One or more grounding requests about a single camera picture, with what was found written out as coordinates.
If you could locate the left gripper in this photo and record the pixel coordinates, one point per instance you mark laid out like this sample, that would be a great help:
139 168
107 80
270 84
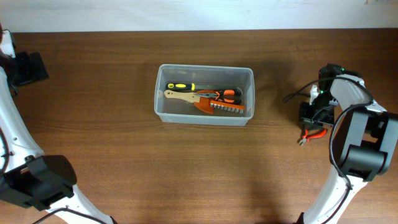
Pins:
34 66

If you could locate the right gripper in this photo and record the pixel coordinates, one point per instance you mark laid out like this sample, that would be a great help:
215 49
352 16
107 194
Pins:
313 115

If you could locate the small red cutting pliers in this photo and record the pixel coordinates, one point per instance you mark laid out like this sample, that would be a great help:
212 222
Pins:
306 136

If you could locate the orange socket rail with sockets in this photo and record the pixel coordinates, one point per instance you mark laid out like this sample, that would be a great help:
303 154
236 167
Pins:
227 106

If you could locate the needle-nose pliers orange-black handles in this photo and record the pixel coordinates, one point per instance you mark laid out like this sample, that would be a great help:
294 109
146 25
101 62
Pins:
225 96

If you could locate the orange scraper wooden handle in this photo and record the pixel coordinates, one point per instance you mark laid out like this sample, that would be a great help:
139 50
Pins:
200 102

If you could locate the metal file yellow-black handle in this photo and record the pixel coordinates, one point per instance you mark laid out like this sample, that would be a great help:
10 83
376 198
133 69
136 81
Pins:
197 87

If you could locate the clear plastic container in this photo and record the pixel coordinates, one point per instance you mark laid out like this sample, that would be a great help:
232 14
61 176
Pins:
180 111

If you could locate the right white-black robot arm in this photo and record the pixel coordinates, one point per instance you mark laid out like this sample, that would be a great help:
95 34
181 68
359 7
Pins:
363 138

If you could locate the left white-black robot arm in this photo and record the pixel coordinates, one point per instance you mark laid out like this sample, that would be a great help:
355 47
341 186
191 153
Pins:
29 177

